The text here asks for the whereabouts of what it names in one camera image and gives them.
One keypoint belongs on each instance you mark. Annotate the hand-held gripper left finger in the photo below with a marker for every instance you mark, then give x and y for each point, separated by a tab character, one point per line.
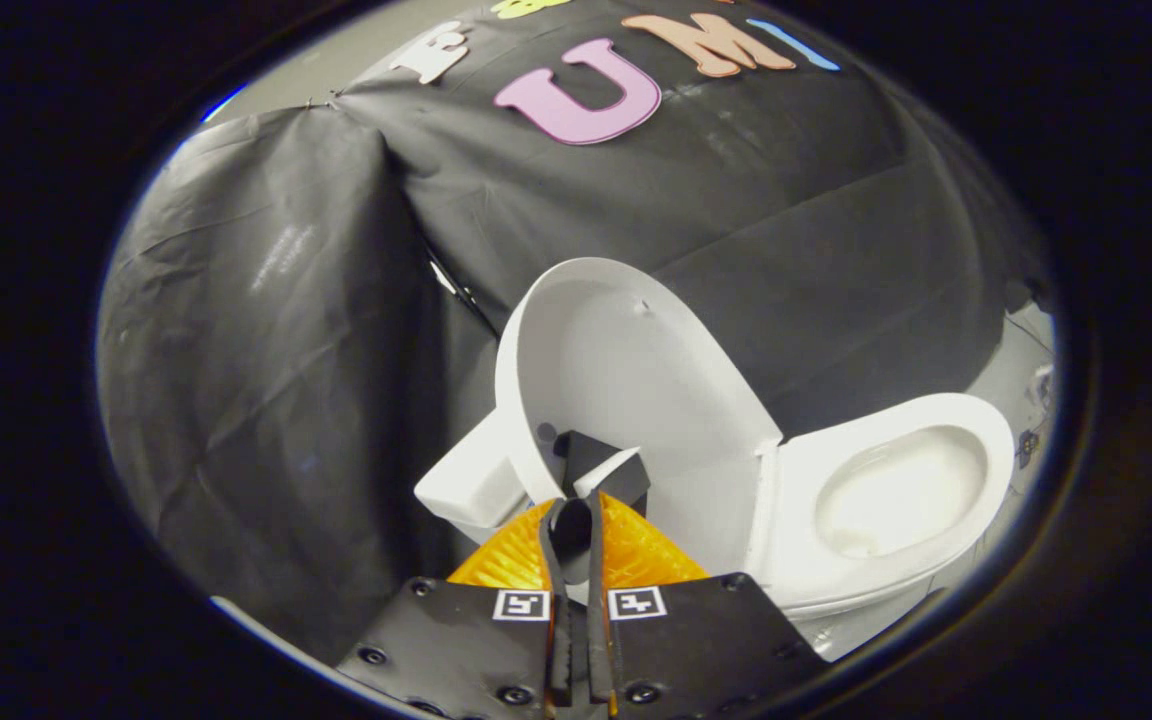
558	620

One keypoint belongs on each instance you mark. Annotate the white toilet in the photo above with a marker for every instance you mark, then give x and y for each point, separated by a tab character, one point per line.
796	470

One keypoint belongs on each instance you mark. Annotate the black backdrop cloth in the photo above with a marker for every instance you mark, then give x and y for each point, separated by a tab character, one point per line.
286	350

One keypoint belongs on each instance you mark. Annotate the white toilet lid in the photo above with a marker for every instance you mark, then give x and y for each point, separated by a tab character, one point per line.
636	360

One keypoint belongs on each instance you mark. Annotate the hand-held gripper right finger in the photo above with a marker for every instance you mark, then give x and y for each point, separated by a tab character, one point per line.
598	620

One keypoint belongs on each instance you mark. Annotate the black power adapter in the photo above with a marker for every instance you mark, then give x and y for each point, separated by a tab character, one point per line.
1027	446

